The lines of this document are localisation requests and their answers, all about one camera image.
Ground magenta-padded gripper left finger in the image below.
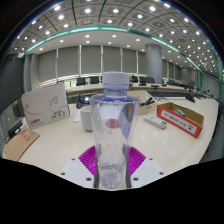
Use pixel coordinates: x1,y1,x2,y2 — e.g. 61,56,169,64
58,145,100,190

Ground clear plastic water bottle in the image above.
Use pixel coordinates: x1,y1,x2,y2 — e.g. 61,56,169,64
89,71,140,191

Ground white paper sheet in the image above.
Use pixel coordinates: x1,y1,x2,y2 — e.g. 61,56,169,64
73,109,83,124

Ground beige open organizer box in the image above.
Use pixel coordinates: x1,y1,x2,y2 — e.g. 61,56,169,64
128,89,158,116

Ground group of ceiling lights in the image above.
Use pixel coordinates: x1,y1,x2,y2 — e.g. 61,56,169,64
13,0,218,73

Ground black device with cables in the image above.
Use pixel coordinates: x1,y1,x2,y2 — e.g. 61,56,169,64
7,118,24,139

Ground group of black office chairs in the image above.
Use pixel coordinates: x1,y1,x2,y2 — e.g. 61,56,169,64
75,74,158,87

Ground red and brown cardboard box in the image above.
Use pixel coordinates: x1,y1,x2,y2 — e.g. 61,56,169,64
156,101,205,139

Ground black desk phone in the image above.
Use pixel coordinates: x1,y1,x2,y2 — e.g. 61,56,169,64
75,93,93,110

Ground white remote control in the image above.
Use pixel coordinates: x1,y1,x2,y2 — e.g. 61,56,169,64
143,114,168,130

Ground long curved conference desk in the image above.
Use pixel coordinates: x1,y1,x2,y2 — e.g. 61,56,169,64
64,82,208,99

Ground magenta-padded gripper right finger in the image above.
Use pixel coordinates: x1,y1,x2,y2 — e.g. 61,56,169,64
123,145,167,190

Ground black microphone base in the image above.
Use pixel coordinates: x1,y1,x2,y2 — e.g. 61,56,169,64
185,94,197,104

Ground flat brown cardboard sheet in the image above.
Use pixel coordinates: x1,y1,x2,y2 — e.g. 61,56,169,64
3,129,41,163

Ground white cup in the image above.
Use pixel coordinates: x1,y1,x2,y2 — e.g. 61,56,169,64
79,105,94,132

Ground white copy paper box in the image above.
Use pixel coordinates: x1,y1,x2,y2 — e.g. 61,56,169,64
21,82,71,131

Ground black handled tool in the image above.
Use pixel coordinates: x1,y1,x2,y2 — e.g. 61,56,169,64
139,97,156,108

